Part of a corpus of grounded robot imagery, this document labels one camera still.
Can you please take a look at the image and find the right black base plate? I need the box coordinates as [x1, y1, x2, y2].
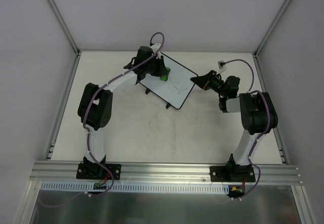
[210, 165, 256, 182]

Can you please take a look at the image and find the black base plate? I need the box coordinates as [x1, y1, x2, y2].
[210, 165, 256, 182]
[76, 161, 121, 180]

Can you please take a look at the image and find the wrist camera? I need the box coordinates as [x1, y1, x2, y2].
[217, 60, 226, 74]
[150, 43, 163, 59]

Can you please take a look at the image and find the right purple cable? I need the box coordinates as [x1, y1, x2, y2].
[222, 60, 269, 201]

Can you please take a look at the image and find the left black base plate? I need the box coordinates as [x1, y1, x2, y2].
[76, 161, 121, 180]

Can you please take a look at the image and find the aluminium mounting rail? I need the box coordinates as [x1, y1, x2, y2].
[29, 161, 304, 185]

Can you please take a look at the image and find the left aluminium frame post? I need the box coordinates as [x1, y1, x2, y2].
[46, 0, 80, 55]

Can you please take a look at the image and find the right aluminium frame post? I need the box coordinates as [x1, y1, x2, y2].
[254, 0, 293, 58]

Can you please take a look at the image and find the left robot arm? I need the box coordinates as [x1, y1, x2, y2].
[76, 43, 170, 179]

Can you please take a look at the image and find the white slotted cable duct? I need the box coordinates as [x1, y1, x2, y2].
[40, 181, 229, 195]

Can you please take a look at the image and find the green whiteboard eraser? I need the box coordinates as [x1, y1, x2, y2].
[160, 67, 171, 81]

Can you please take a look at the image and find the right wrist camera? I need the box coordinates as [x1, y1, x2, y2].
[217, 60, 226, 74]

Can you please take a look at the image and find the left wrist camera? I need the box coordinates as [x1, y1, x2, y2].
[150, 43, 163, 59]

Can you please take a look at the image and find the small black-framed whiteboard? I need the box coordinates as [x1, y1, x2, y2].
[139, 54, 198, 110]

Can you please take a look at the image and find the aluminium frame post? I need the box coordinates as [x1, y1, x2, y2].
[254, 0, 293, 58]
[46, 0, 80, 55]

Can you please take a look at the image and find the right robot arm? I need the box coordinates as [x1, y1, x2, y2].
[190, 70, 278, 182]

